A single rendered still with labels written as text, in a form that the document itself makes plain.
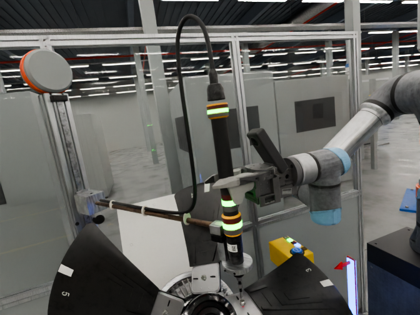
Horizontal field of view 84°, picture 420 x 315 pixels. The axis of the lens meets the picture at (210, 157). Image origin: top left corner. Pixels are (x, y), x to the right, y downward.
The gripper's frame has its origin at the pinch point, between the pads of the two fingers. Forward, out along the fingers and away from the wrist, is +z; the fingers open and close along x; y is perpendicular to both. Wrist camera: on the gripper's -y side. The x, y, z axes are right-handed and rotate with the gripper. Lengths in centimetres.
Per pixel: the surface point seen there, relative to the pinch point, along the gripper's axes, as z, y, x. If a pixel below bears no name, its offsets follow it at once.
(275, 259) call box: -34, 49, 33
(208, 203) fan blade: -2.8, 10.7, 15.4
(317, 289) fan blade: -23.4, 33.6, -2.4
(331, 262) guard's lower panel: -103, 97, 70
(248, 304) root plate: -4.5, 31.9, -0.2
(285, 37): -78, -52, 70
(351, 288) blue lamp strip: -37, 41, 0
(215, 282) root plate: 2.0, 25.1, 2.2
